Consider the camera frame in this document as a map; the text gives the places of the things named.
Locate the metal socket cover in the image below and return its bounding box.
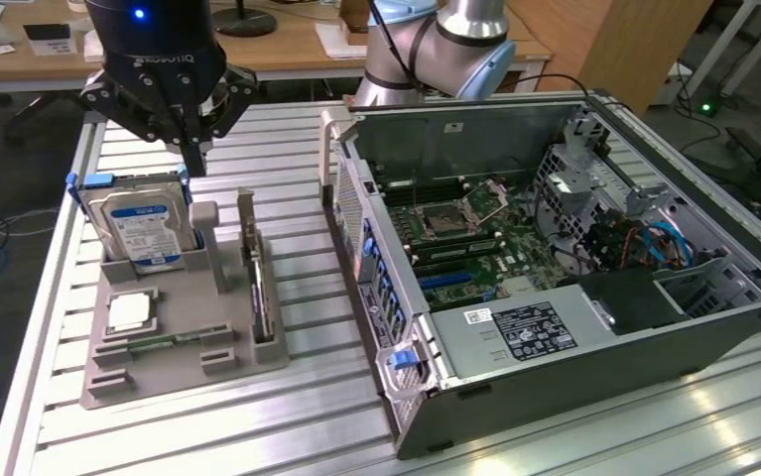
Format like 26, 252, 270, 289
460, 178, 513, 217

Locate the grey power supply unit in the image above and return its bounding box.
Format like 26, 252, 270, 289
428, 284, 620, 381

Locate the silver CPU chip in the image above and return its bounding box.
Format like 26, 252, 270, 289
106, 295, 158, 334

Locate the hard disk with blue carrier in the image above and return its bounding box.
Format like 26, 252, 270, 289
64, 166, 200, 275

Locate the green motherboard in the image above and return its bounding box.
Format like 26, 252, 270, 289
379, 174, 585, 311

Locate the white box with black lid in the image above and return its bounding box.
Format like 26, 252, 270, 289
22, 22, 79, 58

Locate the black round lamp base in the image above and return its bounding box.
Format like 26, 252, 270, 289
211, 0, 279, 38

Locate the CPU socket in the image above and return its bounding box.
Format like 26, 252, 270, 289
417, 200, 474, 242

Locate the white control box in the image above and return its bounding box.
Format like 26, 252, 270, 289
660, 60, 696, 108

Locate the wooden desk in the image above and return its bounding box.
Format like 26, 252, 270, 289
0, 0, 553, 95

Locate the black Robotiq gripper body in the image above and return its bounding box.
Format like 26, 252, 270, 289
83, 0, 230, 144

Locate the wooden cabinet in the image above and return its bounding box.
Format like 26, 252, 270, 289
504, 0, 716, 116

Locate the white paper stack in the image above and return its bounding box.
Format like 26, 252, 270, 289
314, 21, 370, 60

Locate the perforated metal disk bay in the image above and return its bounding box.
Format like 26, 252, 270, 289
533, 142, 621, 252

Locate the black power cable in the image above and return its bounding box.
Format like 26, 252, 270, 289
478, 72, 627, 109

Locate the white table frame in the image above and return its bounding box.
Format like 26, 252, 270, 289
681, 0, 761, 136

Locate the RAM stick with white label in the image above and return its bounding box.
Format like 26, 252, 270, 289
411, 239, 500, 263

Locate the white box with round tray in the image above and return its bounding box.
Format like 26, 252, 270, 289
82, 28, 108, 63

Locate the green RAM stick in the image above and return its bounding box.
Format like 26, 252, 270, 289
126, 332, 206, 355

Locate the blue wire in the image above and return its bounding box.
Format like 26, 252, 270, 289
643, 219, 695, 270

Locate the graphics card with metal bracket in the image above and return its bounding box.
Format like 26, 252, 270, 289
233, 186, 277, 346

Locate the orange wire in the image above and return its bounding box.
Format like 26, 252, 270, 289
620, 225, 680, 272

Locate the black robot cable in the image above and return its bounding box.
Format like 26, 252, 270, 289
367, 0, 425, 91

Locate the open dark grey PC case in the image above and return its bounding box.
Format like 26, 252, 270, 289
318, 87, 761, 460

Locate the grey plastic parts rack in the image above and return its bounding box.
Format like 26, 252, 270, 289
78, 199, 293, 411

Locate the black office chair base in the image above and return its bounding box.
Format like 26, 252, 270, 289
0, 90, 90, 148

